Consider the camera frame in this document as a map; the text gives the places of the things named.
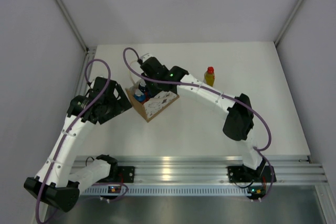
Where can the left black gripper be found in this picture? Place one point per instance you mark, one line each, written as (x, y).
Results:
(121, 105)

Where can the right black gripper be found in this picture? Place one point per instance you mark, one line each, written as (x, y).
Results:
(153, 92)

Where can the orange pump bottle navy top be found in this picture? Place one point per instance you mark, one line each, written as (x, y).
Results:
(142, 87)

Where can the orange spray bottle blue top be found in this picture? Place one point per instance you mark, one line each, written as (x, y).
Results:
(139, 96)

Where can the yellow dish soap bottle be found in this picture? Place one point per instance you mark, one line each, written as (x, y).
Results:
(209, 76)

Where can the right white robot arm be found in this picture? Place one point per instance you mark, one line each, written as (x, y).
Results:
(237, 113)

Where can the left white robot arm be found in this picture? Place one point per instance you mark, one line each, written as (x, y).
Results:
(54, 184)

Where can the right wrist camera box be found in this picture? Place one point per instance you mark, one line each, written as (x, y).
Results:
(145, 57)

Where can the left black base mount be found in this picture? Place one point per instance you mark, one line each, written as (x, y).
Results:
(126, 174)

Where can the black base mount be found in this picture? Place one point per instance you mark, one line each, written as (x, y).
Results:
(236, 174)
(126, 174)

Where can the grey slotted cable duct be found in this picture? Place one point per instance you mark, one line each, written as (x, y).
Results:
(184, 190)

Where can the left aluminium frame post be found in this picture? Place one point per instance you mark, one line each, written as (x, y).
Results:
(69, 20)

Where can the aluminium frame post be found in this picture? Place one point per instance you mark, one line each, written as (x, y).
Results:
(288, 21)
(69, 20)

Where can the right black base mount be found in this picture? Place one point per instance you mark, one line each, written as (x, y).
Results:
(236, 174)

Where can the aluminium mounting rail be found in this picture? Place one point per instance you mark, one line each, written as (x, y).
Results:
(212, 170)

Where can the right aluminium frame post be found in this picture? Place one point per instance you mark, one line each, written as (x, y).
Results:
(288, 21)

